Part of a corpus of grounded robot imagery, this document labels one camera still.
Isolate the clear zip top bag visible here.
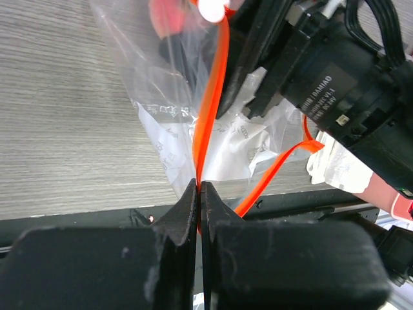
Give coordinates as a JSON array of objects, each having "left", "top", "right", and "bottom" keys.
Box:
[{"left": 90, "top": 1, "right": 323, "bottom": 216}]

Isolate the white folded towel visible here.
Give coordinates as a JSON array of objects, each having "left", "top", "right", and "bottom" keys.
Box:
[{"left": 307, "top": 131, "right": 373, "bottom": 194}]

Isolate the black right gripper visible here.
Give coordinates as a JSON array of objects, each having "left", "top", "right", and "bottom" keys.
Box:
[{"left": 216, "top": 0, "right": 412, "bottom": 194}]

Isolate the red fake tomato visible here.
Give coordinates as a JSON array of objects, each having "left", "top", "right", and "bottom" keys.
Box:
[{"left": 148, "top": 0, "right": 196, "bottom": 39}]

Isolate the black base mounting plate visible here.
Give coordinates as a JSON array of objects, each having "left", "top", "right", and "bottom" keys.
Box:
[{"left": 1, "top": 189, "right": 379, "bottom": 259}]

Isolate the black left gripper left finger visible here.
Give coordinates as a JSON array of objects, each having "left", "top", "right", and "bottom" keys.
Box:
[{"left": 1, "top": 181, "right": 197, "bottom": 309}]

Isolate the pink divided tray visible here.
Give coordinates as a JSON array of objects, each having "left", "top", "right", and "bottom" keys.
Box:
[{"left": 354, "top": 173, "right": 412, "bottom": 230}]

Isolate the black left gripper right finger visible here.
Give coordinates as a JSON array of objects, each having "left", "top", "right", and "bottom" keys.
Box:
[{"left": 200, "top": 181, "right": 390, "bottom": 309}]

